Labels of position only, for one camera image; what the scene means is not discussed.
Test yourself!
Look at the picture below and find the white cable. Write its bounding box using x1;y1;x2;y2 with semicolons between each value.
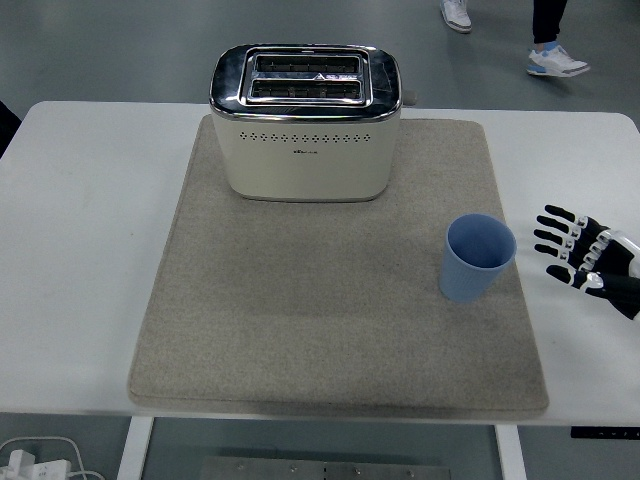
0;435;106;480

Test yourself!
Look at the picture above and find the blue ribbed water cup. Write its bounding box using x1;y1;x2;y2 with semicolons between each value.
438;213;518;304

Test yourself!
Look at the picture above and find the person's leg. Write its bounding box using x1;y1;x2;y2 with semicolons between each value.
525;0;592;79

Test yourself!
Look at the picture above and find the beige fabric mat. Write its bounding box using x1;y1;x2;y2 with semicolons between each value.
127;115;550;414

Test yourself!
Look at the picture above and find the person's foot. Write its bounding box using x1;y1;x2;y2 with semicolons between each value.
439;0;473;34

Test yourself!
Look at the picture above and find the cream and chrome toaster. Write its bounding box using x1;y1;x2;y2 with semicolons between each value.
208;43;419;204

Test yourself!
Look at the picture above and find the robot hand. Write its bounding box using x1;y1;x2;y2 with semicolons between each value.
532;203;640;321

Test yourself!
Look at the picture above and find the grey metal plate with screws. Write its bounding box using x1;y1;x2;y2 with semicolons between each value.
199;455;454;480

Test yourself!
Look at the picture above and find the white table leg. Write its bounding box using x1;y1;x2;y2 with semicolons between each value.
115;416;156;480
493;424;529;480

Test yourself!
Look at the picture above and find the white power adapter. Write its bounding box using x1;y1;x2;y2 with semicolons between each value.
0;448;72;480

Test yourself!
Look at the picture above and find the person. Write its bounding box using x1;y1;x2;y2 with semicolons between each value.
0;99;23;159

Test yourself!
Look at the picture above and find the black table control panel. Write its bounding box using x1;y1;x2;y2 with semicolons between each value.
570;426;640;441

